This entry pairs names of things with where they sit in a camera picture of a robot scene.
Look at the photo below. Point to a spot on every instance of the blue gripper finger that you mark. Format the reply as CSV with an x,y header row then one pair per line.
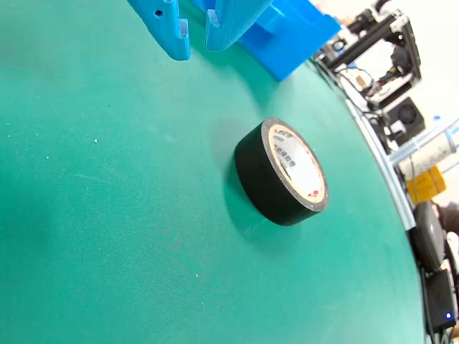
x,y
233,21
168,32

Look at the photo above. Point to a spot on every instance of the black electrical tape roll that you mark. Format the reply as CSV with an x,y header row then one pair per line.
x,y
258,172

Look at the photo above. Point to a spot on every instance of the black fan box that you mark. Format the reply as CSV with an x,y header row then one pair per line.
x,y
407,116

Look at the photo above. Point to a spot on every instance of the black box with blue light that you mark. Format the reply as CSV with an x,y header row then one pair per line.
x,y
441,301

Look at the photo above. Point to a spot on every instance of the green cutting mat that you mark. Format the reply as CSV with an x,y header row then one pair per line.
x,y
107,215

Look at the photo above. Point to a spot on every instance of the white tube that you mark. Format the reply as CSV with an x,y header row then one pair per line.
x,y
430,152

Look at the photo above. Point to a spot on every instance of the yellow tool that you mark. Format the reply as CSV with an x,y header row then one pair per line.
x,y
426,184

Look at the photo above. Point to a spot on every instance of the dark grey rounded device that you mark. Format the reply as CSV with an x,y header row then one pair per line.
x,y
428,236

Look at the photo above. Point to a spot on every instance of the black 3D printer frame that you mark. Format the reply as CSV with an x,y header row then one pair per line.
x,y
405,32

